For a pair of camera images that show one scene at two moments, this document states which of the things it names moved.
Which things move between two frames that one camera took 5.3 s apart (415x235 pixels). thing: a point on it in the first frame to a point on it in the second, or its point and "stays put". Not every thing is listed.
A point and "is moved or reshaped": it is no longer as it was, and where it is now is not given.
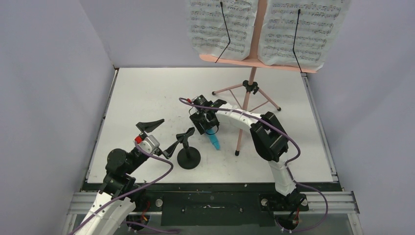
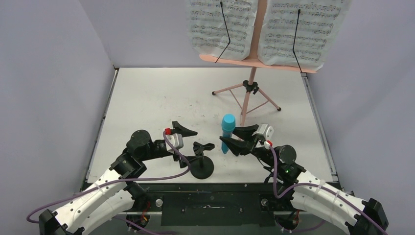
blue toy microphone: x=211 y=133 to x=228 y=124
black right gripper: x=203 y=124 to x=251 y=143
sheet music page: x=297 y=33 stays put
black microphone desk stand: x=188 y=157 is moved or reshaped
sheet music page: x=223 y=28 stays put
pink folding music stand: x=253 y=62 stays put
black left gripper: x=148 y=127 to x=185 y=132
